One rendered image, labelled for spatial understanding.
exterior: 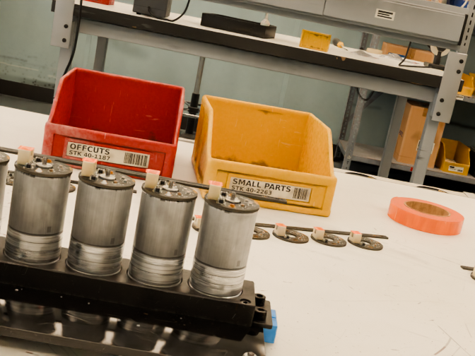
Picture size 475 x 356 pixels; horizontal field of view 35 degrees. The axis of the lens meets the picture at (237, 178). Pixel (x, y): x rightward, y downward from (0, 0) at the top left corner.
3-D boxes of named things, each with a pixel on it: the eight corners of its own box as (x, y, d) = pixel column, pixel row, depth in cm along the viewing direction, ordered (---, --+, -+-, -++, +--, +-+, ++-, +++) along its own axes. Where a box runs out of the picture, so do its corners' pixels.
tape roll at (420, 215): (466, 226, 63) (470, 212, 63) (453, 241, 58) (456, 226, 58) (397, 205, 66) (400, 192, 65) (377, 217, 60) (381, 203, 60)
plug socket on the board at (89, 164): (97, 179, 33) (100, 164, 33) (78, 175, 33) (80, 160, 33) (101, 174, 34) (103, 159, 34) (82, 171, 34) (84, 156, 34)
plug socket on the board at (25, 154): (34, 167, 33) (35, 152, 33) (14, 163, 33) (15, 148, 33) (38, 162, 34) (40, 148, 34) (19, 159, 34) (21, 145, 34)
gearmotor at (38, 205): (50, 287, 34) (66, 175, 32) (-6, 277, 33) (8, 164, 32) (62, 266, 36) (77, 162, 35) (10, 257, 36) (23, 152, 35)
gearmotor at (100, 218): (113, 297, 34) (131, 187, 32) (58, 288, 34) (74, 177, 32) (121, 277, 36) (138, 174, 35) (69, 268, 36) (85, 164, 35)
